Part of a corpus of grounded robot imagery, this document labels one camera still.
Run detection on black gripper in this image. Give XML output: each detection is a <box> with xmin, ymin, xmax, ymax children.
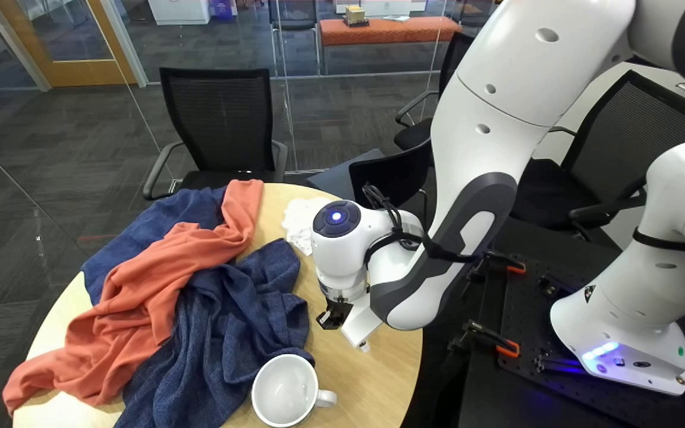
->
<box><xmin>313</xmin><ymin>286</ymin><xmax>353</xmax><ymax>334</ymax></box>

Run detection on white Expo marker black cap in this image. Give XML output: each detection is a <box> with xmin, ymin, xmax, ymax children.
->
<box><xmin>340</xmin><ymin>302</ymin><xmax>382</xmax><ymax>353</ymax></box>

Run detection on white ceramic mug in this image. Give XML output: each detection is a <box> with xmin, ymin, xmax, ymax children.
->
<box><xmin>250</xmin><ymin>353</ymin><xmax>340</xmax><ymax>428</ymax></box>

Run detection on navy blue towel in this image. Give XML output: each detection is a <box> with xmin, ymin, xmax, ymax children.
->
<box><xmin>113</xmin><ymin>236</ymin><xmax>313</xmax><ymax>428</ymax></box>

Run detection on white crumpled tissue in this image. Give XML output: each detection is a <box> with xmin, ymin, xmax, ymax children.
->
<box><xmin>281</xmin><ymin>198</ymin><xmax>329</xmax><ymax>258</ymax></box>

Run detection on orange towel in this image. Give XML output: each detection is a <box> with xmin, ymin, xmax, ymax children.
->
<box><xmin>0</xmin><ymin>179</ymin><xmax>265</xmax><ymax>416</ymax></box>

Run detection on medium blue towel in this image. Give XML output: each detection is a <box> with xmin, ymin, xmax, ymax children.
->
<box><xmin>80</xmin><ymin>185</ymin><xmax>230</xmax><ymax>308</ymax></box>

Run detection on black office chair grey armrests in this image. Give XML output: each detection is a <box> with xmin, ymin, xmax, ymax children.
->
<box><xmin>139</xmin><ymin>66</ymin><xmax>290</xmax><ymax>202</ymax></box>

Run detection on black mesh office chair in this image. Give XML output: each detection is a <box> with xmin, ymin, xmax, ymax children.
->
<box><xmin>392</xmin><ymin>31</ymin><xmax>477</xmax><ymax>153</ymax></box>
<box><xmin>510</xmin><ymin>70</ymin><xmax>685</xmax><ymax>247</ymax></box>

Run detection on orange bench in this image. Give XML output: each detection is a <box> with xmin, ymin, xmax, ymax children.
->
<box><xmin>316</xmin><ymin>14</ymin><xmax>465</xmax><ymax>50</ymax></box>

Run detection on small object on bench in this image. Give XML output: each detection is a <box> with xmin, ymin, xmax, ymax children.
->
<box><xmin>340</xmin><ymin>3</ymin><xmax>371</xmax><ymax>29</ymax></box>

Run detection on white cabinet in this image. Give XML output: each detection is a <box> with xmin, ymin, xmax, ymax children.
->
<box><xmin>146</xmin><ymin>0</ymin><xmax>212</xmax><ymax>29</ymax></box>

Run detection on wooden door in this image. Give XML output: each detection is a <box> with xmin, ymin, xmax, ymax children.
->
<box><xmin>0</xmin><ymin>0</ymin><xmax>149</xmax><ymax>90</ymax></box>

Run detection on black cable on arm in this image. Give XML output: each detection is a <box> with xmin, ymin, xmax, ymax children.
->
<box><xmin>358</xmin><ymin>183</ymin><xmax>479</xmax><ymax>268</ymax></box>

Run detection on orange handled clamp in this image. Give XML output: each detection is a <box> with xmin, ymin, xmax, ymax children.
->
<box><xmin>479</xmin><ymin>247</ymin><xmax>529</xmax><ymax>281</ymax></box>
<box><xmin>457</xmin><ymin>320</ymin><xmax>522</xmax><ymax>364</ymax></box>

